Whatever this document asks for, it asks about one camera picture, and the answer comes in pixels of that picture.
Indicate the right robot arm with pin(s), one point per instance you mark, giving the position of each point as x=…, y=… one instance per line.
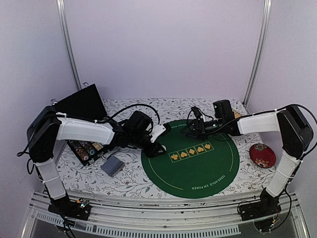
x=289, y=121

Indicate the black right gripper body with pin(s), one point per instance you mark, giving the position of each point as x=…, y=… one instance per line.
x=214, y=129

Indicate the right aluminium frame post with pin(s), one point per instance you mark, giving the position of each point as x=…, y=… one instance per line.
x=259, y=51

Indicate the floral patterned tablecloth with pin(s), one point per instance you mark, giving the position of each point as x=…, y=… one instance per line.
x=131, y=180

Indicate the poker chip row left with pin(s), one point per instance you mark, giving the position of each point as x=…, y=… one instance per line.
x=79, y=151

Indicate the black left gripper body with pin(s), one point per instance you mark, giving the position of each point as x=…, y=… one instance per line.
x=137, y=137

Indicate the black poker chip case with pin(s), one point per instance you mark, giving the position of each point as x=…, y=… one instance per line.
x=79, y=101

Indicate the aluminium frame post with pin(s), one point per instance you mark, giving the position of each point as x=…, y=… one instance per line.
x=67, y=42
x=259, y=51

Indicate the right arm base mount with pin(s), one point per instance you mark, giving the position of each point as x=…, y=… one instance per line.
x=253, y=210

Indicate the red floral round box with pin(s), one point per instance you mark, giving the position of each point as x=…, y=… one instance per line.
x=262, y=155

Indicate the grey card stack holder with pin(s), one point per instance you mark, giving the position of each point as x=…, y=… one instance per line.
x=112, y=165

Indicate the poker chip row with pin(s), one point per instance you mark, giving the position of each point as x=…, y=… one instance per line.
x=79, y=151
x=88, y=147

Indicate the aluminium front rail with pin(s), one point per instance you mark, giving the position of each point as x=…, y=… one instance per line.
x=213, y=217

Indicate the left aluminium frame post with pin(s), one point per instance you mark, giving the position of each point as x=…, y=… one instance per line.
x=67, y=42

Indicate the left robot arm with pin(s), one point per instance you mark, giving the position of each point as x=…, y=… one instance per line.
x=138, y=131

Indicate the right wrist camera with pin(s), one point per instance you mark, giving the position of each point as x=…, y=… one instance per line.
x=197, y=112

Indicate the round woven bamboo tray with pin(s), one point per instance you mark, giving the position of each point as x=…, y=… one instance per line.
x=236, y=114

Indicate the round green poker mat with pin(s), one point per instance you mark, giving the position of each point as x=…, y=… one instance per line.
x=191, y=168

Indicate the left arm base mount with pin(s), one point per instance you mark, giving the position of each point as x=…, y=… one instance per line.
x=79, y=209

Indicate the poker chip row middle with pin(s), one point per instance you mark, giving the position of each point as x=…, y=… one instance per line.
x=88, y=147

